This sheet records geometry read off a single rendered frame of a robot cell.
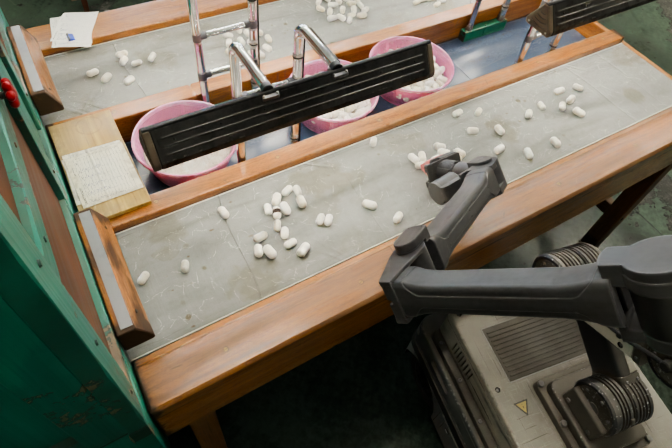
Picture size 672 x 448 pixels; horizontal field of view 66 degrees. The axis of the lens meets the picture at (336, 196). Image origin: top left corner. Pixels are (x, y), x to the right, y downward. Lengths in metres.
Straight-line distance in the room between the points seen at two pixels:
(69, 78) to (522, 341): 1.44
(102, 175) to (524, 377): 1.16
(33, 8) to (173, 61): 1.81
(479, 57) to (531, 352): 0.99
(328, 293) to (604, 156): 0.89
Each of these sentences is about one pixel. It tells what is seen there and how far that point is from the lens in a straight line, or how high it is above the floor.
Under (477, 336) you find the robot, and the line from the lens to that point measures 1.49.
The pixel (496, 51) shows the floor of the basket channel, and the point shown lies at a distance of 1.98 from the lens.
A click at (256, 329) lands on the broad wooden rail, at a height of 0.77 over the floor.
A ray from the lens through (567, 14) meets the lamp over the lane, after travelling 1.46.
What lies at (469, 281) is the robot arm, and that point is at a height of 1.16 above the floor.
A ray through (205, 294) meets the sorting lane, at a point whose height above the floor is 0.74.
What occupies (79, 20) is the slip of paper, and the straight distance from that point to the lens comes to 1.83.
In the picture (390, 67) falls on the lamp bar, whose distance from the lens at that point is 1.10.
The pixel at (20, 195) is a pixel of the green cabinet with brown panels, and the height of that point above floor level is 1.27.
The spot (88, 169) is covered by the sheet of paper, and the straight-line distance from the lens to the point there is 1.36.
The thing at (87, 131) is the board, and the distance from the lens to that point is 1.45.
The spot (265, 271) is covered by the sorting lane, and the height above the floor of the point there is 0.74.
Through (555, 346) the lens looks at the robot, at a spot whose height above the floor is 0.47.
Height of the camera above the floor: 1.77
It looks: 52 degrees down
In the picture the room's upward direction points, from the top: 9 degrees clockwise
